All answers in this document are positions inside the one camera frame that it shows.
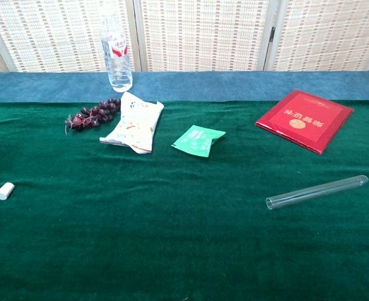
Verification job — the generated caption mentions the clear glass test tube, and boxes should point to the clear glass test tube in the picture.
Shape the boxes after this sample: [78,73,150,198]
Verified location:
[265,174,369,211]

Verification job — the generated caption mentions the white rubber stopper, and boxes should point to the white rubber stopper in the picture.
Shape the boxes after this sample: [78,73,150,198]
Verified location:
[0,182,16,201]

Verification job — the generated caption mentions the green small packet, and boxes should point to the green small packet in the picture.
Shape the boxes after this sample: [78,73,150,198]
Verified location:
[170,124,227,158]

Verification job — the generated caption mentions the white snack bag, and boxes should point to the white snack bag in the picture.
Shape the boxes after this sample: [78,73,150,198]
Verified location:
[99,91,165,155]

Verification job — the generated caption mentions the blue table cloth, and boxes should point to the blue table cloth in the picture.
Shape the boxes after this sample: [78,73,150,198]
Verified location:
[0,70,369,103]

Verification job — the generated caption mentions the dark green velvet cloth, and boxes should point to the dark green velvet cloth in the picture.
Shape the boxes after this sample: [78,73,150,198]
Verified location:
[0,99,369,301]

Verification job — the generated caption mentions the bunch of purple grapes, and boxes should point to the bunch of purple grapes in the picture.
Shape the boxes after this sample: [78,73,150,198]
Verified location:
[64,98,122,135]

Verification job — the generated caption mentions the clear plastic water bottle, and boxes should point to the clear plastic water bottle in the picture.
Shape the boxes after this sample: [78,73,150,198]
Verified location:
[100,3,133,93]

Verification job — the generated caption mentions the red certificate book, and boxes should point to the red certificate book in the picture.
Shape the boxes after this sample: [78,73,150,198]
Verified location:
[255,89,355,156]

